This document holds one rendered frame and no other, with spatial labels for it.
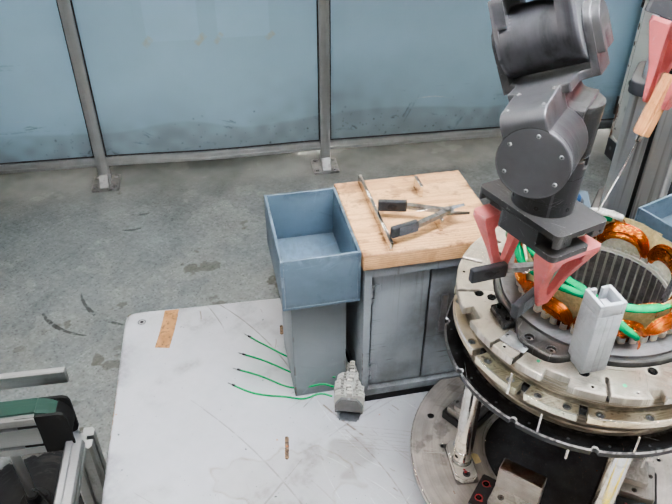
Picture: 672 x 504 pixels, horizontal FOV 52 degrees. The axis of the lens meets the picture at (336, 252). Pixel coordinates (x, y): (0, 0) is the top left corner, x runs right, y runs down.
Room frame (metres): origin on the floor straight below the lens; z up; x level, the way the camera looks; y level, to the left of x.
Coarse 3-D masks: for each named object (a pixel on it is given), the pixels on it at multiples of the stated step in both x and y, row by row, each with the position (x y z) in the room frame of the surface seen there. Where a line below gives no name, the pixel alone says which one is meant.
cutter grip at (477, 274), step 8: (488, 264) 0.54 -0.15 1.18; (496, 264) 0.54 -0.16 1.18; (504, 264) 0.54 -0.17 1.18; (472, 272) 0.53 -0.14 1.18; (480, 272) 0.53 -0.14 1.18; (488, 272) 0.54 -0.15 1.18; (496, 272) 0.54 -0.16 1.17; (504, 272) 0.54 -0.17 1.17; (472, 280) 0.53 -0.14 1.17; (480, 280) 0.53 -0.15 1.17
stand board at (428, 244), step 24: (360, 192) 0.87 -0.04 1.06; (384, 192) 0.87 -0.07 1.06; (408, 192) 0.87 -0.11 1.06; (432, 192) 0.87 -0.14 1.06; (456, 192) 0.87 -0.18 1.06; (360, 216) 0.80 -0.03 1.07; (384, 216) 0.80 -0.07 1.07; (408, 216) 0.80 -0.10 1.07; (456, 216) 0.80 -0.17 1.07; (360, 240) 0.75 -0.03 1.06; (384, 240) 0.75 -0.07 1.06; (408, 240) 0.75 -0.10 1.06; (432, 240) 0.75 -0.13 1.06; (456, 240) 0.75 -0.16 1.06; (384, 264) 0.71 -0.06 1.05; (408, 264) 0.72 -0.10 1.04
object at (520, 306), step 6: (528, 294) 0.50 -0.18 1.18; (516, 300) 0.49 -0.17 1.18; (522, 300) 0.49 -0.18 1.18; (528, 300) 0.49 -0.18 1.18; (534, 300) 0.50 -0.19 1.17; (516, 306) 0.48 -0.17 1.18; (522, 306) 0.48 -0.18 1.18; (528, 306) 0.49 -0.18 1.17; (510, 312) 0.48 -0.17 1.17; (516, 312) 0.48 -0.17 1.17; (522, 312) 0.49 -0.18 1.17; (516, 318) 0.48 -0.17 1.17
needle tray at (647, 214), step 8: (656, 200) 0.85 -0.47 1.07; (664, 200) 0.85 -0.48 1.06; (640, 208) 0.82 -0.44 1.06; (648, 208) 0.83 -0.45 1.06; (656, 208) 0.84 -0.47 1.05; (664, 208) 0.86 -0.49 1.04; (640, 216) 0.82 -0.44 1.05; (648, 216) 0.81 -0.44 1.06; (656, 216) 0.80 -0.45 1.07; (664, 216) 0.86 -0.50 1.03; (648, 224) 0.81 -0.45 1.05; (656, 224) 0.80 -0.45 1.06; (664, 224) 0.79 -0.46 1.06; (664, 232) 0.78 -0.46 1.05
